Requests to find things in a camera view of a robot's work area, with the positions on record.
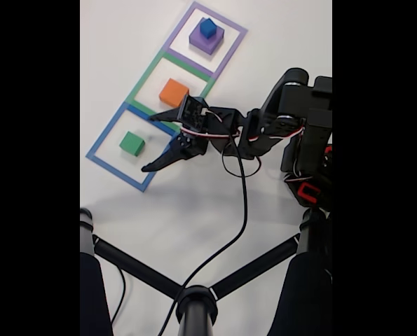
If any orange cube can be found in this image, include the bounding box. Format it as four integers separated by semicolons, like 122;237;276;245
158;78;191;109

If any green cube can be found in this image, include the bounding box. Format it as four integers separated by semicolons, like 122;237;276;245
119;131;146;158

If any purple block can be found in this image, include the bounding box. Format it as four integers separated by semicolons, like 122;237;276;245
189;17;226;56

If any small blue cube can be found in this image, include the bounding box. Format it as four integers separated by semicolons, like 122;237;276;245
199;17;218;39

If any red white servo cable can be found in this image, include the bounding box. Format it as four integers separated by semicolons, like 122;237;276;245
179;110;306;143

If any camera board with blue mount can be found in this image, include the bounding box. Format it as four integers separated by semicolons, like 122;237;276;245
177;94;211;132

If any green square frame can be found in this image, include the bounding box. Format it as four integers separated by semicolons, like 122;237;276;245
125;50;218;136

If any thin black looped wire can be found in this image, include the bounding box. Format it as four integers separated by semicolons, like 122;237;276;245
221;148;262;179

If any blue square frame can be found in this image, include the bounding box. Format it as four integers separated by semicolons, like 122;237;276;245
86;101;180;193

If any thick black camera cable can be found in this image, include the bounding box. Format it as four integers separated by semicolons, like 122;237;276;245
157;134;249;336

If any purple square frame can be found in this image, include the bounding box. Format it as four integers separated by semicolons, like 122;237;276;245
165;1;248;80

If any thin black cable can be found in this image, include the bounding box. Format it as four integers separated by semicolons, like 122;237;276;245
110;267;128;326

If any black camera tripod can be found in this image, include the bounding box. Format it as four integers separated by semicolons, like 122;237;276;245
80;206;333;336

